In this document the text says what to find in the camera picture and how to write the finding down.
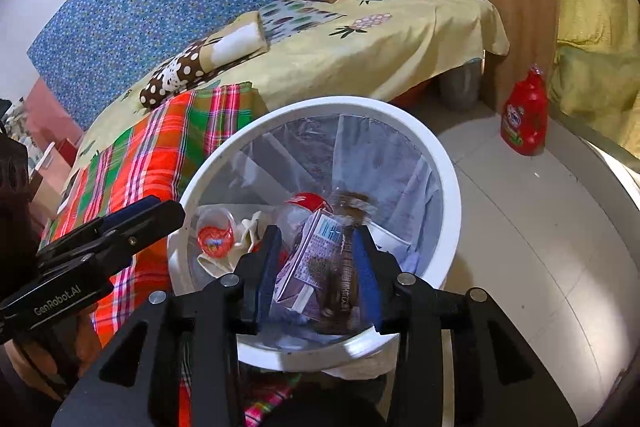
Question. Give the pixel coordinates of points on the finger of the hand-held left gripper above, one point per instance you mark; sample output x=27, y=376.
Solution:
x=150, y=227
x=125, y=212

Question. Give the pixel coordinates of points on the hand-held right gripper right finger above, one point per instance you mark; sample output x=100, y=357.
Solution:
x=367, y=277

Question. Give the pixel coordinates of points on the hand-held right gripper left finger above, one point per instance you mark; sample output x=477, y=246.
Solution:
x=265, y=277

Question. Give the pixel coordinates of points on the brown snack wrapper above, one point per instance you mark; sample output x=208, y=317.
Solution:
x=345, y=297

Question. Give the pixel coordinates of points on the purple carton box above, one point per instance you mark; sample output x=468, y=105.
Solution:
x=310, y=267

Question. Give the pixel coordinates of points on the white trash bin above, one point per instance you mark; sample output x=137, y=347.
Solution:
x=430, y=267

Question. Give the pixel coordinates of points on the plastic pudding cup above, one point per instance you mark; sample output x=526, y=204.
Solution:
x=216, y=232

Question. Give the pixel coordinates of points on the person's left hand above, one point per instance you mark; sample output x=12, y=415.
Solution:
x=87, y=332

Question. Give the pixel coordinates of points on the plaid blanket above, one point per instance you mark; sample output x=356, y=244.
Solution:
x=125, y=157

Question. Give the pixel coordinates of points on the brown polka dot pillow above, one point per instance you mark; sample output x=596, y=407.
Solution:
x=170, y=82

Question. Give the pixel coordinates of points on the blue floral headboard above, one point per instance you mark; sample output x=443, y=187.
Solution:
x=150, y=7

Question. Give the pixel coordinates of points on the grey bed leg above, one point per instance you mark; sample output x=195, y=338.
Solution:
x=460, y=84

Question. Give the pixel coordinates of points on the yellow bed sheet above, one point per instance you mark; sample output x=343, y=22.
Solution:
x=375, y=57

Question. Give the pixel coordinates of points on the red detergent bottle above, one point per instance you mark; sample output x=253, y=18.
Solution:
x=525, y=122

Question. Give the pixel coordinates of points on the leaf print cloth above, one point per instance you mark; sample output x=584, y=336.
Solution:
x=295, y=19

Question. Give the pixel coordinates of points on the wooden board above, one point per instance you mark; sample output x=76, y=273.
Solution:
x=515, y=7

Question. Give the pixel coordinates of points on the yellow curtain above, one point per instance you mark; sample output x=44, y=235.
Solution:
x=600, y=32

